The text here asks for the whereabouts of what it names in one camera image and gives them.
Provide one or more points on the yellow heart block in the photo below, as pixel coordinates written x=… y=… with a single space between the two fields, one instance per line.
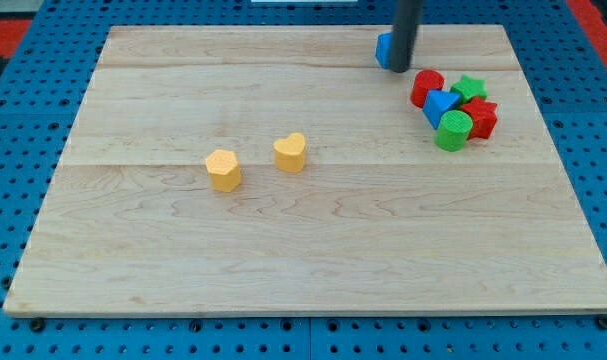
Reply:
x=290 y=153

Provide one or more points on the green cylinder block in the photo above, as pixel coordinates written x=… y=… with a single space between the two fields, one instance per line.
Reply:
x=453 y=130

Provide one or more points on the red cylinder block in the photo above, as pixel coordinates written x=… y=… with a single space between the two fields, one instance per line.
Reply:
x=424 y=81

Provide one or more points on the red star block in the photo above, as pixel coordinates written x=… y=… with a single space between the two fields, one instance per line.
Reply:
x=483 y=115

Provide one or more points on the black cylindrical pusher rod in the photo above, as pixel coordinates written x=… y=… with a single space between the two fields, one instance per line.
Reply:
x=407 y=17

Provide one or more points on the yellow pentagon block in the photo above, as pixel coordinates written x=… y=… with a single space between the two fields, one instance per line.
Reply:
x=224 y=170

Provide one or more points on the green star block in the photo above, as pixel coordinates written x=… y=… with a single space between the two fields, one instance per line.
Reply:
x=468 y=87

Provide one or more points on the wooden board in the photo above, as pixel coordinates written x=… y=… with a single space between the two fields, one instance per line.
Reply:
x=380 y=221

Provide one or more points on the blue cube block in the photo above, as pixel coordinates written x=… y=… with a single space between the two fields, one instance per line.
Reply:
x=382 y=52

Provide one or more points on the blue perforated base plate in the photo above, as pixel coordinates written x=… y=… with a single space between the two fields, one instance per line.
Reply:
x=43 y=83

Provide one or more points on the blue triangle block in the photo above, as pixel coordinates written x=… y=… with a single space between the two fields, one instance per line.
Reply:
x=437 y=103

